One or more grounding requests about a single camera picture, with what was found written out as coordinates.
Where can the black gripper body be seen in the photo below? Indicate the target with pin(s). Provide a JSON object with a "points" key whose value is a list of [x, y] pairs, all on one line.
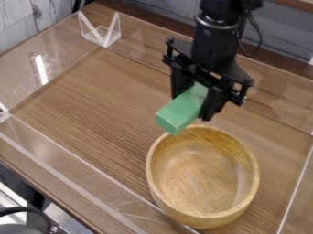
{"points": [[208, 57]]}

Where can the clear acrylic corner bracket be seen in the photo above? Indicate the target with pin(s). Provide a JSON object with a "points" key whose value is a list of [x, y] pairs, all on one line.
{"points": [[101, 35]]}

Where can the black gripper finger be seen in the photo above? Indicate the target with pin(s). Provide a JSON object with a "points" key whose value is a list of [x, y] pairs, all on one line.
{"points": [[213, 103], [181, 81]]}

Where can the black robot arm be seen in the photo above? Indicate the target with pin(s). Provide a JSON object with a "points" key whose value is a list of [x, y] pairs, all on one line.
{"points": [[228, 10]]}

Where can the brown wooden bowl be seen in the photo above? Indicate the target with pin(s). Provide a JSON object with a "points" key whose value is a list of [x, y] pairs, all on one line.
{"points": [[204, 176]]}

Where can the green rectangular block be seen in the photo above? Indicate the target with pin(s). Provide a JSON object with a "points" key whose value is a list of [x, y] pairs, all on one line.
{"points": [[181, 111]]}

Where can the clear acrylic front wall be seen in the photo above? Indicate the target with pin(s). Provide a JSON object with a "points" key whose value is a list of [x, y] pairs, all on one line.
{"points": [[100, 201]]}

